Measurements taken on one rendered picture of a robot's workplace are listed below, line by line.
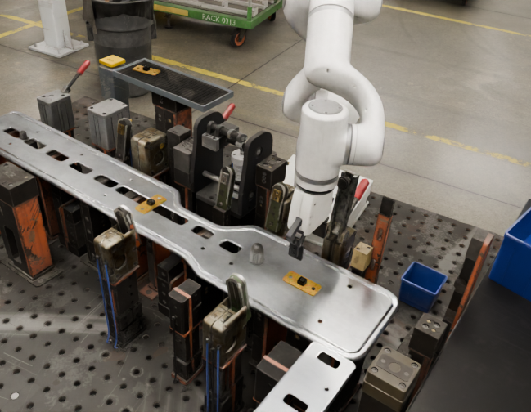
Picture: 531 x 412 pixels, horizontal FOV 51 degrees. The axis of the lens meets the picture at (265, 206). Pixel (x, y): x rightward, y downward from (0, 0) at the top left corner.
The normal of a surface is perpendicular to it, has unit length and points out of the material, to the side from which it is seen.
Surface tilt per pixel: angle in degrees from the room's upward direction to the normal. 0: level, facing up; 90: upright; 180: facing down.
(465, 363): 0
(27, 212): 90
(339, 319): 0
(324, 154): 90
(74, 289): 0
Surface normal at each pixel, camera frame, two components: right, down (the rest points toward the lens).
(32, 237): 0.81, 0.38
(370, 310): 0.06, -0.80
